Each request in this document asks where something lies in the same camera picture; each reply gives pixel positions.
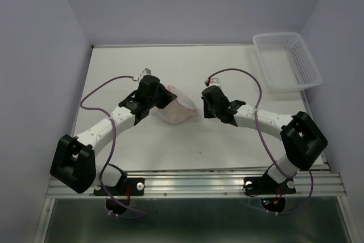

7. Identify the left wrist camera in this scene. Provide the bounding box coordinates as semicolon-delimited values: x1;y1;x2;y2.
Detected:
142;68;152;75

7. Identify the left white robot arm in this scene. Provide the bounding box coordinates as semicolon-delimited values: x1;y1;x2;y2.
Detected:
50;75;177;193

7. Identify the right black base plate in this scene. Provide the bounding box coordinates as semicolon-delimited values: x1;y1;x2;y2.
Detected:
242;175;296;196

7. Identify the aluminium mounting rail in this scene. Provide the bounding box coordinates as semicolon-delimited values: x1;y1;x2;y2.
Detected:
46;170;347;199

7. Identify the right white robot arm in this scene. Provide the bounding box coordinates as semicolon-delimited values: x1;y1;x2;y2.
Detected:
201;85;328;192

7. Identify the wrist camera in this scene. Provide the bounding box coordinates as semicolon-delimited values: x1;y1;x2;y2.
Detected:
142;68;152;75
205;77;222;88

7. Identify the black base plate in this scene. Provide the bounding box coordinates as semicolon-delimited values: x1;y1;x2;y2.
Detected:
105;177;145;197
242;175;296;196

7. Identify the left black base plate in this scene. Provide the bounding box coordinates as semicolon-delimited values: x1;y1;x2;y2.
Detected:
105;177;145;197

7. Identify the white mesh laundry bag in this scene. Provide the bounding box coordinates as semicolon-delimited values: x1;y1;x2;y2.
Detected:
157;85;197;124

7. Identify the white plastic basket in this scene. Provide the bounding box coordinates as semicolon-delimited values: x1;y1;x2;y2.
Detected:
253;32;323;93

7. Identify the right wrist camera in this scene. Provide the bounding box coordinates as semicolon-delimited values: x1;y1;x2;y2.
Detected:
205;77;222;88

